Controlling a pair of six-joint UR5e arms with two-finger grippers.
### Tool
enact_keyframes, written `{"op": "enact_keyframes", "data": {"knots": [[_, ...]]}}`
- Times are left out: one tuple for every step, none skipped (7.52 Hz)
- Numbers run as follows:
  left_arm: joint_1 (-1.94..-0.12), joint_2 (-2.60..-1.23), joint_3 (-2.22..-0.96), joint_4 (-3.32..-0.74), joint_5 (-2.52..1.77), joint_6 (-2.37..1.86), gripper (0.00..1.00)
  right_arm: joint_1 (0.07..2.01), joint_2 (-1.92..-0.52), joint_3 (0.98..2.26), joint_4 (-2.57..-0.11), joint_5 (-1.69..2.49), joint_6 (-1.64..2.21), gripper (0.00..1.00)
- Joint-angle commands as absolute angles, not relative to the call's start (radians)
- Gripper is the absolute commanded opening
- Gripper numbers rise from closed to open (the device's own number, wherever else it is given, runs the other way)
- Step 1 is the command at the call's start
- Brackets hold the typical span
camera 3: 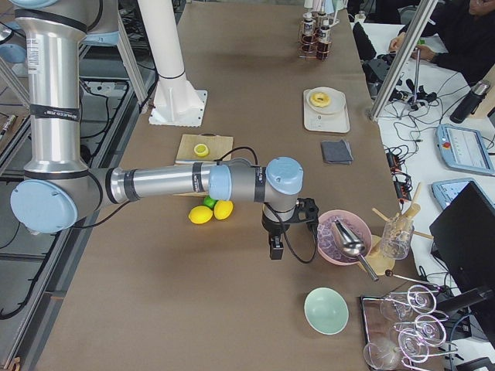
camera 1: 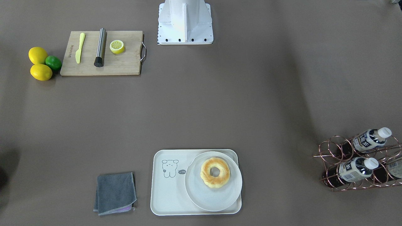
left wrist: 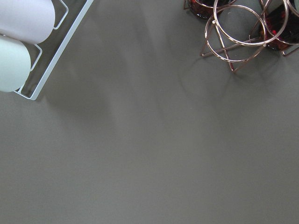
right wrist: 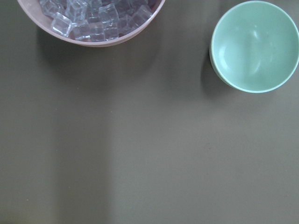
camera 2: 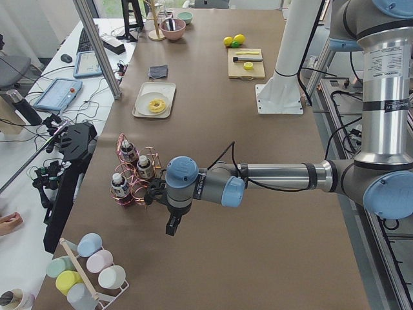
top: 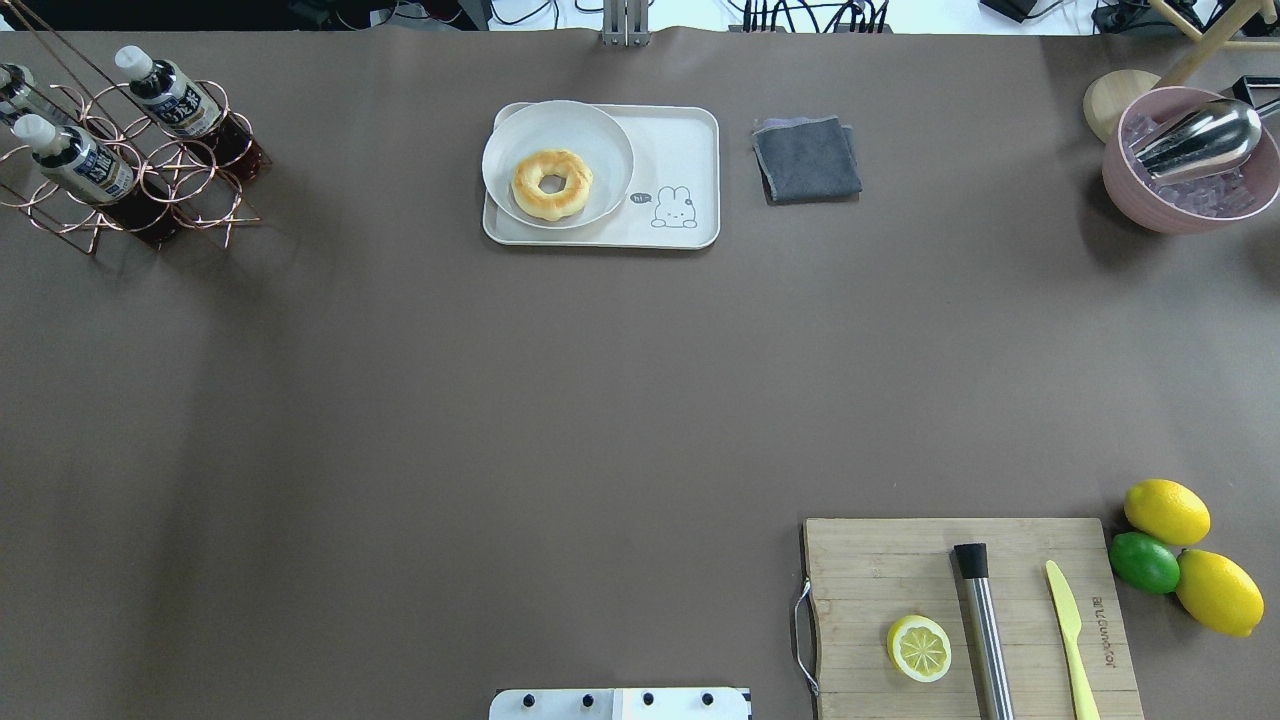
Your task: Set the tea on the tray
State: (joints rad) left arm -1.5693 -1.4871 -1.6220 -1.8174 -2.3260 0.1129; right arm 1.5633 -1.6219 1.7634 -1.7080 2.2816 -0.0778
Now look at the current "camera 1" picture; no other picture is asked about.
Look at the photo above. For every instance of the copper wire bottle rack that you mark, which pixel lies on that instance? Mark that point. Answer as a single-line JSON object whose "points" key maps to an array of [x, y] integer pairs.
{"points": [[331, 153]]}

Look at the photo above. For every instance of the steel muddler with black tip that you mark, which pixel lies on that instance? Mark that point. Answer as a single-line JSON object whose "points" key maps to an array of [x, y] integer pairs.
{"points": [[100, 48]]}

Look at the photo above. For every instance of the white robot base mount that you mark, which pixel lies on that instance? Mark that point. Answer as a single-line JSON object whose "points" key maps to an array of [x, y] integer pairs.
{"points": [[185, 22]]}

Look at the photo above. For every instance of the yellow plastic knife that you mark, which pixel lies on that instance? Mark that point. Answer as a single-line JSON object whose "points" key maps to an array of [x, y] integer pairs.
{"points": [[82, 37]]}

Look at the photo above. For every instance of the green lime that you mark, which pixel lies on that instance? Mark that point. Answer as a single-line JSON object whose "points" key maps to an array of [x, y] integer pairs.
{"points": [[53, 62]]}

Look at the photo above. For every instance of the white serving tray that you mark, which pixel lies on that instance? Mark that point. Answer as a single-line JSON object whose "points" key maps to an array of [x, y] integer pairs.
{"points": [[168, 193]]}

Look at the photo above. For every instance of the wooden cutting board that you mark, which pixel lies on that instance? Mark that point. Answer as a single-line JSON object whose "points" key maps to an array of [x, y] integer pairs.
{"points": [[127, 63]]}

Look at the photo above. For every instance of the half lemon slice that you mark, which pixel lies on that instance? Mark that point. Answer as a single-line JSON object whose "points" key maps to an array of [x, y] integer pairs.
{"points": [[117, 46]]}

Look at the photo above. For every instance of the white round plate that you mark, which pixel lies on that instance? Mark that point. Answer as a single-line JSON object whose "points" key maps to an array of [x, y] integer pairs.
{"points": [[205, 197]]}

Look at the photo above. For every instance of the yellow lemon lower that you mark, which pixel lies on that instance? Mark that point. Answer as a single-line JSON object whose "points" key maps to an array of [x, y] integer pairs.
{"points": [[41, 72]]}

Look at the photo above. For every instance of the grey folded cloth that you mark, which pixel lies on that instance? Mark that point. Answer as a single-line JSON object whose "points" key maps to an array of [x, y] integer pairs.
{"points": [[115, 193]]}

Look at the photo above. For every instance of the yellow lemon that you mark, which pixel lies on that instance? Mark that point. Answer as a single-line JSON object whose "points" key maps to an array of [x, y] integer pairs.
{"points": [[37, 55], [41, 72]]}

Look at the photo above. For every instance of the yellow lemon upper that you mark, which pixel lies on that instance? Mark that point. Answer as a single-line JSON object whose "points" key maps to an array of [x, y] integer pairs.
{"points": [[37, 55]]}

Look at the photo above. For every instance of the tea bottle white cap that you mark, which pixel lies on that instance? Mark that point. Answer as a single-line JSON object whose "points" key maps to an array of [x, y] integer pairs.
{"points": [[365, 142]]}

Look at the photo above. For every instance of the glazed donut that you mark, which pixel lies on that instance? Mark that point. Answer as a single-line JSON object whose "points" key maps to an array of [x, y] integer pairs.
{"points": [[215, 172]]}

